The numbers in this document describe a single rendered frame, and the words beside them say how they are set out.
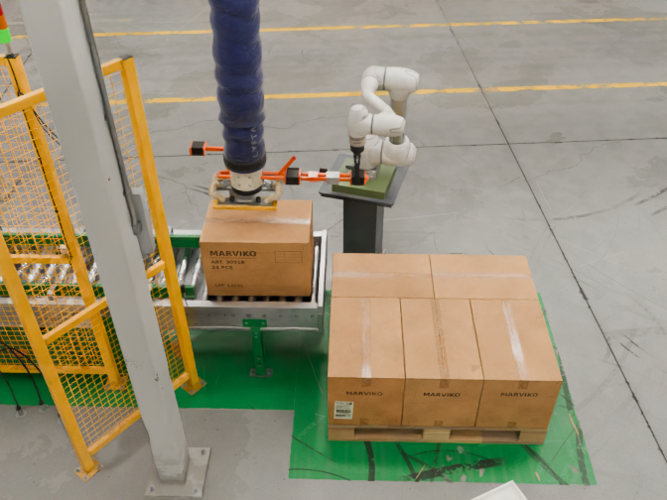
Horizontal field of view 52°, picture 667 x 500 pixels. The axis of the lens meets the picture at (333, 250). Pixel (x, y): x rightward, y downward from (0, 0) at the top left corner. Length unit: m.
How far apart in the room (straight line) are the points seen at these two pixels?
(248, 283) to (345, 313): 0.58
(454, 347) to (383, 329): 0.39
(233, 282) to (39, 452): 1.42
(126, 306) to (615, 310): 3.32
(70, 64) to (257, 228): 1.78
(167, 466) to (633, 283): 3.38
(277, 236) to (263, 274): 0.25
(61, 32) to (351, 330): 2.22
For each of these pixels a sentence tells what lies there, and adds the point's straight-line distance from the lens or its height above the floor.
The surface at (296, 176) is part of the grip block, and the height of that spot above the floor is 1.26.
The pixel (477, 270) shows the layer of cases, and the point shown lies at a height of 0.54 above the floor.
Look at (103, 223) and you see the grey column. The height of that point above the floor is 1.75.
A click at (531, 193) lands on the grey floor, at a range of 5.96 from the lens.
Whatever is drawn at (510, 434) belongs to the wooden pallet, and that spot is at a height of 0.02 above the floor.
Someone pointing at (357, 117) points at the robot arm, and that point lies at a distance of 3.47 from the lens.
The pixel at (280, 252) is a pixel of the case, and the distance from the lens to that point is 3.77.
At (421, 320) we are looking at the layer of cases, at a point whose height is 0.54.
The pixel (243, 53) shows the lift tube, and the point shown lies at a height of 1.98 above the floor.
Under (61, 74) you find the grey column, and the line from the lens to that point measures 2.38.
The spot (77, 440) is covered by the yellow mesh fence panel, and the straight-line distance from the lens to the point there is 3.88.
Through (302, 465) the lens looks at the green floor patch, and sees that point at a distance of 3.91.
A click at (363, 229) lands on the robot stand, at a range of 4.69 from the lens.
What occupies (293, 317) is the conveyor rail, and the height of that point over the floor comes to 0.51.
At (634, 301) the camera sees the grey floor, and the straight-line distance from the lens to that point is 5.15.
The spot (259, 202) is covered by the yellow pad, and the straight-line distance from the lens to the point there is 3.70.
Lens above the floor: 3.27
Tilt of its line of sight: 39 degrees down
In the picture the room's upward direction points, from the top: straight up
